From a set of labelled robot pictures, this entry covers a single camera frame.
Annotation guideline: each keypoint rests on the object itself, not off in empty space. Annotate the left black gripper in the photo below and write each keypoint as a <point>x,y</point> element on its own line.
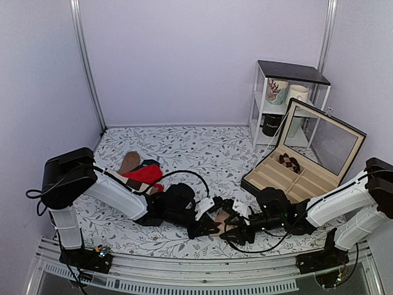
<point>205,225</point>

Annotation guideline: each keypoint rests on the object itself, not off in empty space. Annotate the aluminium front rail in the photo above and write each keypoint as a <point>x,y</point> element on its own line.
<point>131,274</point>

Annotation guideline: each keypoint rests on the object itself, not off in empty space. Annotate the brown beige block sock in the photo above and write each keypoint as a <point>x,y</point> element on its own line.
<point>136,185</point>

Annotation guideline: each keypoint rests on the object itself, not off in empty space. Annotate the white frame glass shelf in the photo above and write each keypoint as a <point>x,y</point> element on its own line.
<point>306,76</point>

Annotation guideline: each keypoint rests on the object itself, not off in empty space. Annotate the brown argyle rolled sock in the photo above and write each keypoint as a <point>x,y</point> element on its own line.
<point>289,162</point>

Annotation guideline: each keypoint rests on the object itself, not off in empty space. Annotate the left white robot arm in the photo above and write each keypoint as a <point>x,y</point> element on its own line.
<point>70,175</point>

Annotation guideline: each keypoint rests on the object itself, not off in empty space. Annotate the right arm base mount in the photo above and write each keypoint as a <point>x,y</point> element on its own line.
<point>328,257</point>

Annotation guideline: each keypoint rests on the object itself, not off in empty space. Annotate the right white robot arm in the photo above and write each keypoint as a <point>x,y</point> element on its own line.
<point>369,193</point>

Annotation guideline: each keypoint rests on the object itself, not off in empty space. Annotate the floral pattern mug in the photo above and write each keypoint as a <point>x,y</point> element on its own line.
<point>276,91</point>

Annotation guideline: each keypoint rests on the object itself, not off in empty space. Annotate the dark green sock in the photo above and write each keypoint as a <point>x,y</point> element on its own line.
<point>146,163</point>

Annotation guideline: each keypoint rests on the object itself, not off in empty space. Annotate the pale green mug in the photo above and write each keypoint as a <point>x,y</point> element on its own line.
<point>294,126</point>

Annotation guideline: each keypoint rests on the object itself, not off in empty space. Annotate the black mug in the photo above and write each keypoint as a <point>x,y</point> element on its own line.
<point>271,123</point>

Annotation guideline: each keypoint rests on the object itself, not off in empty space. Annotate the cream white mug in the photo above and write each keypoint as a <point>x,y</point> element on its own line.
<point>298,92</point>

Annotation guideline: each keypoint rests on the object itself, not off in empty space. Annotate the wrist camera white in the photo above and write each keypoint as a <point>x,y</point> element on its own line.
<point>203,206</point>
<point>241,208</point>

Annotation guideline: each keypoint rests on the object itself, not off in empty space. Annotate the beige striped ribbed sock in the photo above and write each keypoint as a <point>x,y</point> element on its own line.
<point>219,221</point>

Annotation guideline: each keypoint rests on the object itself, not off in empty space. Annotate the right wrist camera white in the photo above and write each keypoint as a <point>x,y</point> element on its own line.
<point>241,208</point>

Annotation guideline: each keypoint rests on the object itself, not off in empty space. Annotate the red sock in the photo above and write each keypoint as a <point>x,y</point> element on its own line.
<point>147,174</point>

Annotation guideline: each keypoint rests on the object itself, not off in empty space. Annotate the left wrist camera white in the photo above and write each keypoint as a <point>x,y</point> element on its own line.
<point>203,206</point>

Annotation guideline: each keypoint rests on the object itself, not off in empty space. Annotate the tan brown sock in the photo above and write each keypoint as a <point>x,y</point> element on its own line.
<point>130,161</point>

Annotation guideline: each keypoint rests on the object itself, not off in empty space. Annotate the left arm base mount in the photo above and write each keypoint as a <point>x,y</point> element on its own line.
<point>98,259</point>

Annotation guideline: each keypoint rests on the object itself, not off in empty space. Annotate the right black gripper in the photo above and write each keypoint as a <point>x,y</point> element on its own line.
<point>241,232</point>

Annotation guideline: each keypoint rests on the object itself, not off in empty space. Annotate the black compartment organizer box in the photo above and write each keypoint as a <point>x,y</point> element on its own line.
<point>324,146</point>

